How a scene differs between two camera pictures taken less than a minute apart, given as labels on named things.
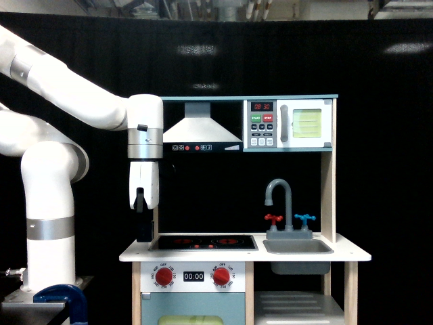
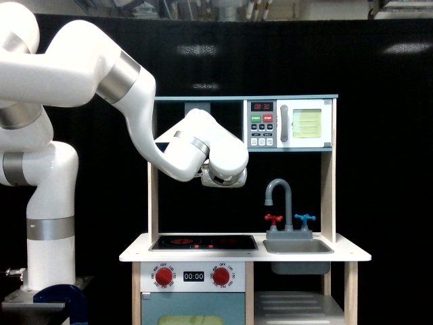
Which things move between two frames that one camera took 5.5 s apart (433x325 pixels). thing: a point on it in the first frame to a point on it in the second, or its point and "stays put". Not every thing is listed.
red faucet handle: x=273 y=218 stays put
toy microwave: x=288 y=123 stays put
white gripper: x=145 y=175 to x=211 y=179
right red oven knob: x=221 y=276 stays put
